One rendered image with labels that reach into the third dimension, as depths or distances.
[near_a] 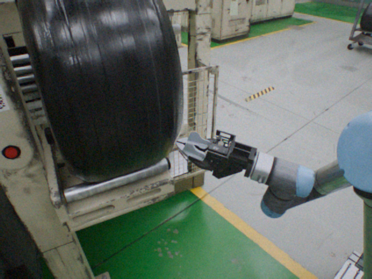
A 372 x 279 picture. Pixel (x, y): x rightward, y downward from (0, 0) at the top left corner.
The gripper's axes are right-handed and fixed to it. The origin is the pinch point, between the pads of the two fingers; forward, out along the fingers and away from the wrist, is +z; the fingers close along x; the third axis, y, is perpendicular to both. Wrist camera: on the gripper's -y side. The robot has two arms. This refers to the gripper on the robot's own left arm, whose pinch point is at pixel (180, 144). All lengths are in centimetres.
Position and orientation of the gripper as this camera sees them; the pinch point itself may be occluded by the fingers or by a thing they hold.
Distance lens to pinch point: 76.0
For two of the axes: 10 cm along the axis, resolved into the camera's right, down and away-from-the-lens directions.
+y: -0.1, -5.5, -8.4
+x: -3.8, 7.8, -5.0
